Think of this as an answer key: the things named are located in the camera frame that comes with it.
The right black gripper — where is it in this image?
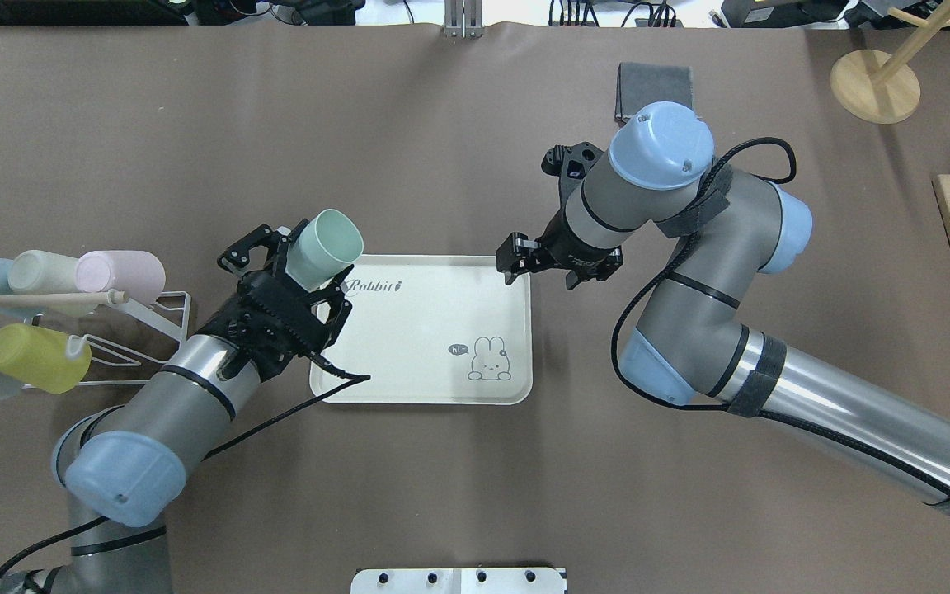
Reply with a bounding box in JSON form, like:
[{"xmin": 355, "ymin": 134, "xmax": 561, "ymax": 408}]
[{"xmin": 495, "ymin": 210, "xmax": 623, "ymax": 290}]

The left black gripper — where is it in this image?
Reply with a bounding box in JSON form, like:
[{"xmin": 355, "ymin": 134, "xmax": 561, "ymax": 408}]
[{"xmin": 196, "ymin": 224, "xmax": 354, "ymax": 380}]

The mint green cup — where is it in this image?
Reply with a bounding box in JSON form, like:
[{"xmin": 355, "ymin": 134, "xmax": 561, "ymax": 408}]
[{"xmin": 285, "ymin": 208, "xmax": 364, "ymax": 292}]

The cream rabbit tray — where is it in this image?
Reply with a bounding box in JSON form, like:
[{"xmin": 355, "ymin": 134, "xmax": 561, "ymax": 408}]
[{"xmin": 309, "ymin": 253, "xmax": 533, "ymax": 405}]

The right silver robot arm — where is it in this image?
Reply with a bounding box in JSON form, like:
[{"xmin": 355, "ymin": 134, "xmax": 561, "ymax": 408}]
[{"xmin": 496, "ymin": 101, "xmax": 950, "ymax": 516}]

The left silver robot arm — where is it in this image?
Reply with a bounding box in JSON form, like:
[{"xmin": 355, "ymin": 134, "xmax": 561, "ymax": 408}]
[{"xmin": 0, "ymin": 213, "xmax": 364, "ymax": 593}]

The pink cup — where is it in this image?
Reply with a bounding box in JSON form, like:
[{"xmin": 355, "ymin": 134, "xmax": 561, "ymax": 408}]
[{"xmin": 75, "ymin": 251, "xmax": 166, "ymax": 307}]

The cream white cup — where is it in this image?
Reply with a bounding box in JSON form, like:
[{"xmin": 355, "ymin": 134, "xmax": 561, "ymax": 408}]
[{"xmin": 7, "ymin": 249, "xmax": 80, "ymax": 295}]

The yellow cup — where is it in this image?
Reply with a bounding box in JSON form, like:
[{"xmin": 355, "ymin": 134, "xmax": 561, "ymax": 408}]
[{"xmin": 0, "ymin": 323, "xmax": 92, "ymax": 394}]

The folded grey cloth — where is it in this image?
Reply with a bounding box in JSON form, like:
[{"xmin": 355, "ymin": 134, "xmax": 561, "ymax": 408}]
[{"xmin": 614, "ymin": 63, "xmax": 694, "ymax": 127}]

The wooden mug tree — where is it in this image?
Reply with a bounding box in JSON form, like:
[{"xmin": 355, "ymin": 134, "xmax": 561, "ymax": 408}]
[{"xmin": 830, "ymin": 1, "xmax": 950, "ymax": 125}]

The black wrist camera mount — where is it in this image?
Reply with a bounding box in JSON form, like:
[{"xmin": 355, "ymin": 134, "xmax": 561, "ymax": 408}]
[{"xmin": 540, "ymin": 142, "xmax": 604, "ymax": 206}]

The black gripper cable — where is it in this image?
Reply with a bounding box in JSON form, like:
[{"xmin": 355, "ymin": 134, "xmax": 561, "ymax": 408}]
[{"xmin": 610, "ymin": 137, "xmax": 797, "ymax": 413}]

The white wire cup rack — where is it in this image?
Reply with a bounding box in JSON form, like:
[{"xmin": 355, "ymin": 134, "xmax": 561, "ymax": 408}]
[{"xmin": 0, "ymin": 290, "xmax": 192, "ymax": 388}]

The aluminium frame post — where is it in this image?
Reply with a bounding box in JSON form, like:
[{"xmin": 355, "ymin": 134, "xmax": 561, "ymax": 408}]
[{"xmin": 442, "ymin": 0, "xmax": 485, "ymax": 39}]

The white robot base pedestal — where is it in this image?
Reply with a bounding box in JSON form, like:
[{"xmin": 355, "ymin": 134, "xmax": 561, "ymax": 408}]
[{"xmin": 350, "ymin": 567, "xmax": 568, "ymax": 593}]

